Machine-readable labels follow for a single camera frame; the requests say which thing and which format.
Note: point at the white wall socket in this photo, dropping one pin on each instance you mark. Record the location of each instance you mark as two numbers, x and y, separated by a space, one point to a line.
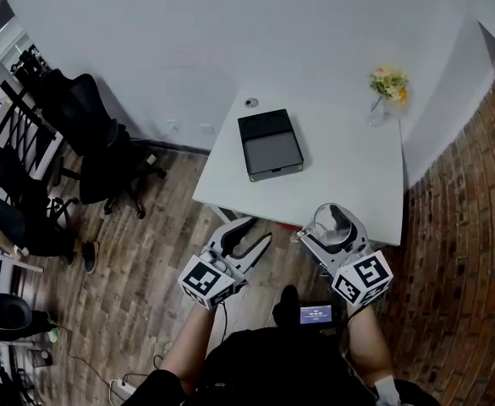
173 126
207 128

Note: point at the yellow flowers in glass vase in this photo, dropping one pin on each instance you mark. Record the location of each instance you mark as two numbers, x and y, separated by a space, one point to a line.
388 80

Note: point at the black round seat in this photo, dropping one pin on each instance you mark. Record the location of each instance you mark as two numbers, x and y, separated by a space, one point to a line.
8 311

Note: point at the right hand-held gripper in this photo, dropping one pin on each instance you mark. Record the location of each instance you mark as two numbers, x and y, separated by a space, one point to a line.
361 279

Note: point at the black office chair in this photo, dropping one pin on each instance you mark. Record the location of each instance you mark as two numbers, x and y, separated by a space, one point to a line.
90 112

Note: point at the person's right forearm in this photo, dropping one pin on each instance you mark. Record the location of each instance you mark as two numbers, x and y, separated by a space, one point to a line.
367 345

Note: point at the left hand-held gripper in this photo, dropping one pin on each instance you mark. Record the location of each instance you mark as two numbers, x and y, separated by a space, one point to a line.
205 281

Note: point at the small black screen device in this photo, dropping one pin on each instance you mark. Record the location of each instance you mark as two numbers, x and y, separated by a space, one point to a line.
316 314

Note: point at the person's black clothing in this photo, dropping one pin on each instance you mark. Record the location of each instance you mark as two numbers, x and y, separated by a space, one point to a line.
272 366

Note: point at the white power strip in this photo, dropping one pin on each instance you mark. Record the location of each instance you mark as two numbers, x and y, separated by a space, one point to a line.
122 389

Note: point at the white table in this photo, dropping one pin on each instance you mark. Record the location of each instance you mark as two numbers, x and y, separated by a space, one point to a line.
348 176

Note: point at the white cloth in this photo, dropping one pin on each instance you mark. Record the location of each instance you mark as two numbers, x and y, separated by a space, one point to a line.
386 391

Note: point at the person's left forearm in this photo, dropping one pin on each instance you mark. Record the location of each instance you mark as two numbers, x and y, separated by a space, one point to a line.
192 341

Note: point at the small black mesh basket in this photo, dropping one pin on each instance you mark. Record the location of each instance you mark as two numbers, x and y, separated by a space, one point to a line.
40 358

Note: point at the black tray box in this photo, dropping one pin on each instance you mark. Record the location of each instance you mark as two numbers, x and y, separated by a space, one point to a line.
272 150

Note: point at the clear glass cup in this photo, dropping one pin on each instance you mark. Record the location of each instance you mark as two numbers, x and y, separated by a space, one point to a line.
329 226

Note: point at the black metal railing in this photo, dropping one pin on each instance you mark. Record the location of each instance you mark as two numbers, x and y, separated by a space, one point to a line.
12 93

